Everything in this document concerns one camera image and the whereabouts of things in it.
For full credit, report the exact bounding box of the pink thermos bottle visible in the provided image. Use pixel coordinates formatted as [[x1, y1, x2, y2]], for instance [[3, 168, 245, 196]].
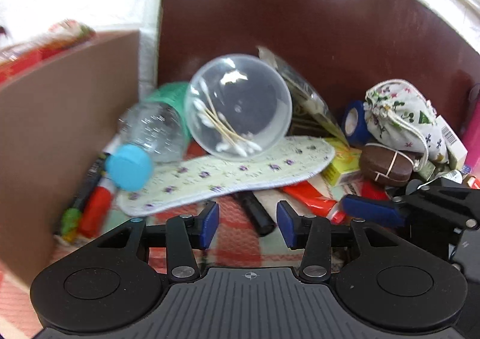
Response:
[[465, 86, 480, 167]]

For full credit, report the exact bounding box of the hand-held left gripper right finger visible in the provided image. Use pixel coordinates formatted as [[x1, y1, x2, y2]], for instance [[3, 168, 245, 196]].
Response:
[[277, 201, 402, 283]]

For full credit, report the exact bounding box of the colourful clear snack bag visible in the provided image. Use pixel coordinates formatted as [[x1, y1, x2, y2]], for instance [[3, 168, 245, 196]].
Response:
[[41, 20, 97, 48]]

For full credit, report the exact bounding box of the blue tape roll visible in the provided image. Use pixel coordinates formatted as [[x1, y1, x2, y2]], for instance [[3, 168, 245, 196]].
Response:
[[342, 100, 367, 138]]

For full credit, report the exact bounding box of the clear cotton swab container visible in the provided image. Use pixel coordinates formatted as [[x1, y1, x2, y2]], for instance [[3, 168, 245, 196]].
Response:
[[184, 53, 292, 162]]

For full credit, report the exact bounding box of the red marker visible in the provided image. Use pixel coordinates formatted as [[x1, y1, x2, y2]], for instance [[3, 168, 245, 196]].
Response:
[[79, 137, 121, 239]]

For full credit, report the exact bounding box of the floral drawstring pouch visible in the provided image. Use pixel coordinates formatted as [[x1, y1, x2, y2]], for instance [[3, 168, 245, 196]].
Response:
[[364, 79, 449, 164]]

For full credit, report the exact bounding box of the red tube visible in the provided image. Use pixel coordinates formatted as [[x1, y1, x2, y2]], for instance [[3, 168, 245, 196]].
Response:
[[281, 182, 346, 224]]

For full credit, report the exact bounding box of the plaid tablecloth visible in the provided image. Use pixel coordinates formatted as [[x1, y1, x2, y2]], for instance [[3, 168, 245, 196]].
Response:
[[0, 191, 340, 339]]

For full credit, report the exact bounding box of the long white barcode box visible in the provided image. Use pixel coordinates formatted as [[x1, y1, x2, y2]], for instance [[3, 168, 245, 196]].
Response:
[[435, 116, 469, 171]]

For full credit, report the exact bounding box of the brown oval case with band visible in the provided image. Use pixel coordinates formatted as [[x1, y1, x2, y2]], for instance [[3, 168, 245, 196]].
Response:
[[360, 143, 417, 187]]

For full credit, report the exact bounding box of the clear bag with brown pattern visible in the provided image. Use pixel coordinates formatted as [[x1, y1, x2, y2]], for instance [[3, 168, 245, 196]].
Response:
[[257, 46, 351, 145]]

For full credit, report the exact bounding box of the yellow box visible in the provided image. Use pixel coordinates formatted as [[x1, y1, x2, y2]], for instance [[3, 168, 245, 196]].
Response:
[[322, 138, 364, 187]]

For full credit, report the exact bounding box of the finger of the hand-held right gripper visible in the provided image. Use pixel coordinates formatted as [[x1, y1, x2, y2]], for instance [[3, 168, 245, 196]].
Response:
[[342, 178, 480, 229]]

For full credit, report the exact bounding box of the black marker with green tip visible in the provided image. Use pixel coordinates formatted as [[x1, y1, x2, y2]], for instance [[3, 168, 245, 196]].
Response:
[[60, 153, 106, 243]]

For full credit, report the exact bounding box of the floral shoe insole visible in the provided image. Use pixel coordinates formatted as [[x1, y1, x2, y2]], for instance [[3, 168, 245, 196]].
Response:
[[116, 135, 336, 217]]

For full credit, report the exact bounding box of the plastic bottle with blue cap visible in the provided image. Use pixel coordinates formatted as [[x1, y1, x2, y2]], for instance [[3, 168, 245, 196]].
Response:
[[106, 82, 192, 192]]

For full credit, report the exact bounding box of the red patterned packet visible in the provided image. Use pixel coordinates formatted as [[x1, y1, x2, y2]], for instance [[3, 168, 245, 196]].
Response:
[[360, 181, 391, 202]]

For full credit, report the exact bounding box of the brown wooden board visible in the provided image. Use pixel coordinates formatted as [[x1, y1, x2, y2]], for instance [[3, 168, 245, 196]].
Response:
[[157, 0, 480, 145]]

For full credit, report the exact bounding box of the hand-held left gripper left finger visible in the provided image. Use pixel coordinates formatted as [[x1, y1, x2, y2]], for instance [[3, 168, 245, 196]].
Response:
[[97, 201, 220, 283]]

